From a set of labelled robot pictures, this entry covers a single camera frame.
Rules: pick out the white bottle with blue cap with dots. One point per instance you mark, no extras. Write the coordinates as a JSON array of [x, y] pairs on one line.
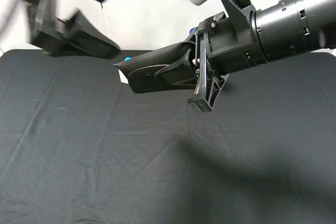
[[193, 31]]

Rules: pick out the black tablecloth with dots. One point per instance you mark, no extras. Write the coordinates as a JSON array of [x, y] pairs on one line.
[[78, 146]]

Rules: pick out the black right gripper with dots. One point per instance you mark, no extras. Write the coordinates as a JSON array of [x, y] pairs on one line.
[[227, 45]]

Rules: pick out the black leather pouch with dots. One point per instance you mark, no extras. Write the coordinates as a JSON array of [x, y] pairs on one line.
[[165, 69]]

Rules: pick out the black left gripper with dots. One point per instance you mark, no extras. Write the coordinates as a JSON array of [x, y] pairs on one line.
[[75, 36]]

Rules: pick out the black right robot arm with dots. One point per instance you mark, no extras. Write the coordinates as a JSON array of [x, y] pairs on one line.
[[290, 28]]

